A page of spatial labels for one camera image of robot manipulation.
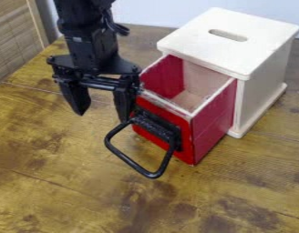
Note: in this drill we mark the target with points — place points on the red wooden drawer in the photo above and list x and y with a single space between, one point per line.
194 98

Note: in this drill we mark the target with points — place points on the black metal drawer handle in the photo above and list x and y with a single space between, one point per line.
147 158

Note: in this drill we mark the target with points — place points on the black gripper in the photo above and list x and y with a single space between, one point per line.
95 66

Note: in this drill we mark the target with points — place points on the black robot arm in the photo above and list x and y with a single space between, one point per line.
85 14

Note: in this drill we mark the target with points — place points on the white wooden box cabinet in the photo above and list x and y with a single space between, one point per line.
246 47

